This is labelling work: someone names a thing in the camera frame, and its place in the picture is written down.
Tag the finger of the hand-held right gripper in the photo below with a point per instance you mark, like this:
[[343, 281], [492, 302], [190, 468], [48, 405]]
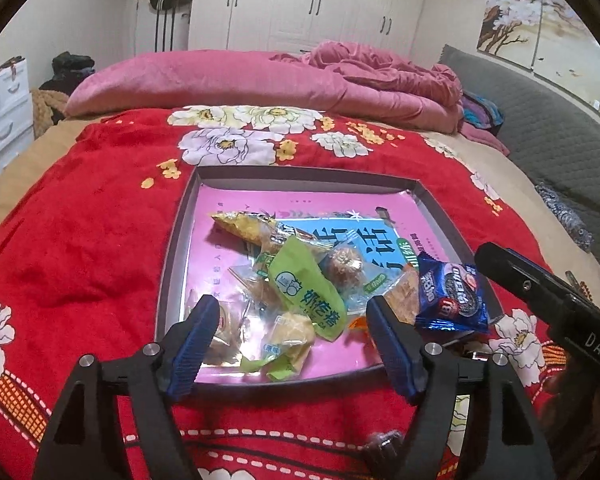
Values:
[[520, 280]]

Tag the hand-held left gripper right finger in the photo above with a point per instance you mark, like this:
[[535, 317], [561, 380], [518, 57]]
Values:
[[397, 355]]

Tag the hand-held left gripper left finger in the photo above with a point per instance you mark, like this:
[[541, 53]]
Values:
[[192, 350]]

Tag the round cake clear packet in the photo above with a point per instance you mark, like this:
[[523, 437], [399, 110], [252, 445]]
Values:
[[227, 330]]

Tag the orange-ended cracker packet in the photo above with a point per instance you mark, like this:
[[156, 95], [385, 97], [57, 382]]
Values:
[[405, 295]]

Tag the blue cookie packet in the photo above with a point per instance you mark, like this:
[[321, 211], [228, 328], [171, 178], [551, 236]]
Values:
[[450, 300]]

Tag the shallow grey cardboard box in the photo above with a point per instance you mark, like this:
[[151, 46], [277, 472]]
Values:
[[177, 270]]

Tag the clear packet with brown ball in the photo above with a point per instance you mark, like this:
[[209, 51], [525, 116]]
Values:
[[345, 262]]

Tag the large green snack packet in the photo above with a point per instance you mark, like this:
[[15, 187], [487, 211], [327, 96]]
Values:
[[305, 295]]

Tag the long yellow snack packet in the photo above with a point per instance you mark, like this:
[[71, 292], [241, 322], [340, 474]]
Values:
[[250, 227]]

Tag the dark patterned cloth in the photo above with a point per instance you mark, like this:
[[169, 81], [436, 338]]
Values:
[[565, 215]]

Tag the small dark snack packet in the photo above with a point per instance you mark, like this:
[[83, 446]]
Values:
[[385, 445]]

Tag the grey padded headboard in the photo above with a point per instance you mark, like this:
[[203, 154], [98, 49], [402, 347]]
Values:
[[545, 135]]

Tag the pink picture book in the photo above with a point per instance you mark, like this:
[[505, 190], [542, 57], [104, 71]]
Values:
[[230, 200]]

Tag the red floral blanket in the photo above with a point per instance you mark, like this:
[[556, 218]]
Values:
[[80, 240]]

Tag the blue and purple clothes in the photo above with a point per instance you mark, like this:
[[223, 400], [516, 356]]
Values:
[[480, 112]]

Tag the long pink pillow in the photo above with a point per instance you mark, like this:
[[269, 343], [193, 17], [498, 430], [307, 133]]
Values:
[[180, 80]]

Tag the brown fuzzy throw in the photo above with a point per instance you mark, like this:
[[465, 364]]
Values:
[[47, 110]]

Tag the white drawer cabinet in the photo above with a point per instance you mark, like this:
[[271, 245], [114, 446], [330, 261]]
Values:
[[5, 110]]

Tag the dark clothes pile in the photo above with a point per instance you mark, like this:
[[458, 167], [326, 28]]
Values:
[[70, 70]]

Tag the white wardrobe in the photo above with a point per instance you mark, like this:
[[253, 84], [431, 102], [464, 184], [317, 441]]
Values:
[[280, 0]]

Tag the flower branch wall painting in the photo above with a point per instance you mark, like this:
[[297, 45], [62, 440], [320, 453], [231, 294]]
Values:
[[510, 10]]

